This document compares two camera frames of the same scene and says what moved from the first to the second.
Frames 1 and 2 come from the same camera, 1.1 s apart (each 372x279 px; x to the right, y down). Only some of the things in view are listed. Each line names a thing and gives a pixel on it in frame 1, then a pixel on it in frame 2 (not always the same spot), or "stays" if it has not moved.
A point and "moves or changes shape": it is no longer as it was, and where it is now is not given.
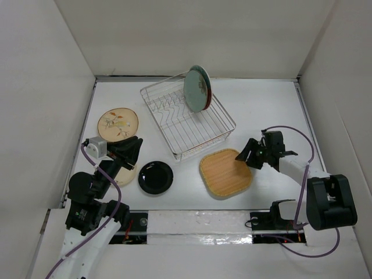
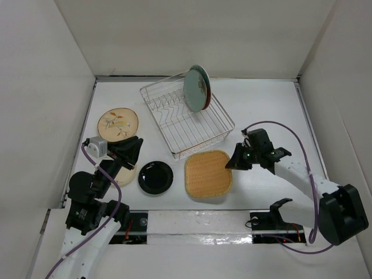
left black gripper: x=122 y=150 stays
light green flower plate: x=195 y=90 stays
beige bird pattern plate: x=117 y=124 stays
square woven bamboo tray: x=221 y=175 moves or changes shape
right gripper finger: x=253 y=161 → x=246 y=166
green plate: x=209 y=83 stays
